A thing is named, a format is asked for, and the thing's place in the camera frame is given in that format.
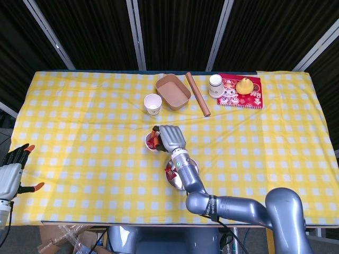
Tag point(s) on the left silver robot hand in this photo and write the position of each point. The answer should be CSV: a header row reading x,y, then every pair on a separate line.
x,y
9,180

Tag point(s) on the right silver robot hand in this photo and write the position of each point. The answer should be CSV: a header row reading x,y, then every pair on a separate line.
x,y
172,137

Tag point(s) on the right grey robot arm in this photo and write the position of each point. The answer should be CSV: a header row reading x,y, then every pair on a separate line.
x,y
190,180

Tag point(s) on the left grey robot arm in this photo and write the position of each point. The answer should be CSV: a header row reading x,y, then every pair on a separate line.
x,y
4,215

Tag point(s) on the round steel plate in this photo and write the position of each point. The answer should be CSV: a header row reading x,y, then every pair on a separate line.
x,y
174,181

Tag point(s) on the upturned white paper cup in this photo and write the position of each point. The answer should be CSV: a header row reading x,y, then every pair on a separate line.
x,y
215,87

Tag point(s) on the brown paper food box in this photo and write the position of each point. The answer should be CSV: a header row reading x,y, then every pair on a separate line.
x,y
172,91

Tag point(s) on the wooden rolling pin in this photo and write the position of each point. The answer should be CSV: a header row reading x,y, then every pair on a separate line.
x,y
197,92

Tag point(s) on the brown cardboard box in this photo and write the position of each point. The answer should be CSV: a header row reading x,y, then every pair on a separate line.
x,y
53,235

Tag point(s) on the yellow checkered tablecloth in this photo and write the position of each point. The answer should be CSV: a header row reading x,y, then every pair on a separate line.
x,y
92,119

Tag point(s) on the red cartoon spiral notebook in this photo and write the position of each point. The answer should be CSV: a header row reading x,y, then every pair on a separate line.
x,y
246,100

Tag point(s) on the yellow pear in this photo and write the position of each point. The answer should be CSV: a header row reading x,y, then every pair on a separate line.
x,y
243,86

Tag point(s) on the clear plastic wrap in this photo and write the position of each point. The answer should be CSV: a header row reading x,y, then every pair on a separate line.
x,y
79,246

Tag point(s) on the grey robot torso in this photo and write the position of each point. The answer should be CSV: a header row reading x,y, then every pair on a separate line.
x,y
159,240

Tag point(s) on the aluminium partition post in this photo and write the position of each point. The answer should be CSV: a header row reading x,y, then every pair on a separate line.
x,y
47,29
135,31
315,50
8,109
218,34

